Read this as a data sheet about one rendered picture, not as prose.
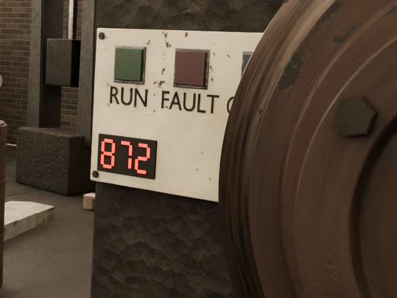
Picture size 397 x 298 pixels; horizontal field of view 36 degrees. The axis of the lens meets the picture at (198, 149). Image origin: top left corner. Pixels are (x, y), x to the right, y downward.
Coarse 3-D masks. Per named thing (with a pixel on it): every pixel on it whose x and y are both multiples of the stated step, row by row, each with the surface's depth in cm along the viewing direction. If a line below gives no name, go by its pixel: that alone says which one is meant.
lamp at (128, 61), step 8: (120, 48) 70; (128, 48) 70; (120, 56) 70; (128, 56) 70; (136, 56) 69; (120, 64) 70; (128, 64) 70; (136, 64) 69; (120, 72) 70; (128, 72) 70; (136, 72) 69; (136, 80) 69
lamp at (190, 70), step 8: (176, 56) 67; (184, 56) 66; (192, 56) 66; (200, 56) 65; (176, 64) 67; (184, 64) 66; (192, 64) 66; (200, 64) 65; (176, 72) 67; (184, 72) 66; (192, 72) 66; (200, 72) 65; (176, 80) 67; (184, 80) 66; (192, 80) 66; (200, 80) 66
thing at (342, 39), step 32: (352, 0) 43; (384, 0) 42; (320, 32) 44; (352, 32) 43; (384, 32) 40; (288, 64) 46; (320, 64) 44; (352, 64) 41; (288, 96) 46; (320, 96) 43; (288, 128) 46; (256, 160) 47; (288, 160) 44; (256, 192) 48; (288, 192) 44; (256, 224) 48; (288, 224) 44; (256, 256) 48; (288, 256) 45; (288, 288) 47
